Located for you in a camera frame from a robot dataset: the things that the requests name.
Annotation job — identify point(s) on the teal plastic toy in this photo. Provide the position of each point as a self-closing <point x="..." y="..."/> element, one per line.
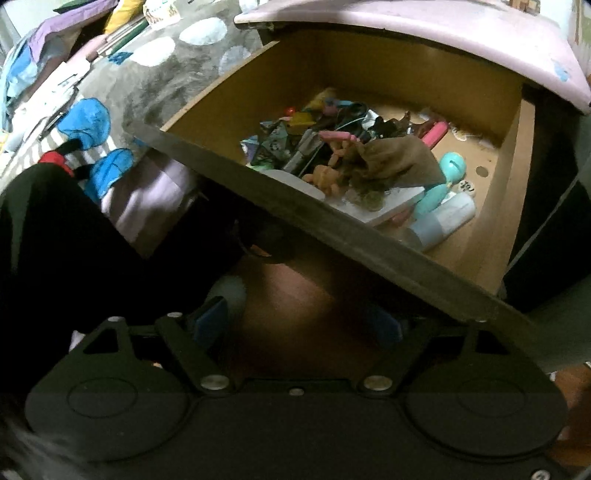
<point x="450" y="168"/>

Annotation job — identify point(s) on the white plastic bottle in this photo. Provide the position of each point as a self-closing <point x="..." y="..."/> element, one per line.
<point x="445" y="217"/>

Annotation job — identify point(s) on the yellow cloth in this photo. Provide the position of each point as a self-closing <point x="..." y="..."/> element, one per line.
<point x="122" y="14"/>

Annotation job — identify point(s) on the grey metal tool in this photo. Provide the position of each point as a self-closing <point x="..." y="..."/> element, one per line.
<point x="304" y="147"/>

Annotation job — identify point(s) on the colourful printed box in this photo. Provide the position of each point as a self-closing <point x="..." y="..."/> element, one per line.
<point x="265" y="147"/>

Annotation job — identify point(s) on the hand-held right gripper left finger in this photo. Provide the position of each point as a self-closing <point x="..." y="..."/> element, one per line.
<point x="210" y="323"/>

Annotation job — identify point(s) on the pink tube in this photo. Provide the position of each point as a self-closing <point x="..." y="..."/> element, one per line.
<point x="436" y="131"/>

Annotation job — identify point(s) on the white paper sheets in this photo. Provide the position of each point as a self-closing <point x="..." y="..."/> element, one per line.
<point x="46" y="97"/>

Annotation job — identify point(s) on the pink round toy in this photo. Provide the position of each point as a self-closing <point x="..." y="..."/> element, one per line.
<point x="330" y="104"/>

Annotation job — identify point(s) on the brown wooden drawer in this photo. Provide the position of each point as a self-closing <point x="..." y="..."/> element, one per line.
<point x="258" y="92"/>

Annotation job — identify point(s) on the white round token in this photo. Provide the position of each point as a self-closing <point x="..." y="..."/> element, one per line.
<point x="466" y="186"/>

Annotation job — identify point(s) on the pink bed sheet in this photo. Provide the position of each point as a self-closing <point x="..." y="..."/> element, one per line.
<point x="152" y="198"/>

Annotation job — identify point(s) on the blue cloth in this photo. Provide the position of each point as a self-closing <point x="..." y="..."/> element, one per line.
<point x="18" y="69"/>

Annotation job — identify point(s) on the person's black trouser leg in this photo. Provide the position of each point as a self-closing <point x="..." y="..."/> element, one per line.
<point x="55" y="254"/>

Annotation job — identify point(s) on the printed tissue pack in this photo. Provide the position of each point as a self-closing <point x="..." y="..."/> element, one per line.
<point x="164" y="9"/>

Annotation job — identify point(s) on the yellow plastic toy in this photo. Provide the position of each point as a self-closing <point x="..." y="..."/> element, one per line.
<point x="307" y="120"/>

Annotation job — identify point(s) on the white flat box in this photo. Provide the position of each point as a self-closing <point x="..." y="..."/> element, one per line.
<point x="392" y="205"/>

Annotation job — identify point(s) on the grey dotted cartoon blanket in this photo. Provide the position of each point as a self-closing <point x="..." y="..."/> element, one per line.
<point x="152" y="83"/>

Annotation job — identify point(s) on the orange figure toy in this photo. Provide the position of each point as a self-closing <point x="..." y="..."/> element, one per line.
<point x="323" y="177"/>

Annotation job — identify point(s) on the dark green book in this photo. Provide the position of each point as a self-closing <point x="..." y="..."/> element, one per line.
<point x="127" y="39"/>

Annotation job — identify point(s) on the purple cloth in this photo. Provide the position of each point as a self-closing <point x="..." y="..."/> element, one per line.
<point x="69" y="23"/>

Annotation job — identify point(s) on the brown cloth pouch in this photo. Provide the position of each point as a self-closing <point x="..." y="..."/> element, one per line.
<point x="397" y="159"/>

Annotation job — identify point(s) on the wooden block puzzle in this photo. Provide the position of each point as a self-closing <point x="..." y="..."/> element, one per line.
<point x="524" y="4"/>

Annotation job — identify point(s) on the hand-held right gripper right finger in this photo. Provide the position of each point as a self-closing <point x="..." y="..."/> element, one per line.
<point x="388" y="325"/>

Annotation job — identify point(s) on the pink plastic stick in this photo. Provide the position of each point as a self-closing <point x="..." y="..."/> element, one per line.
<point x="339" y="136"/>

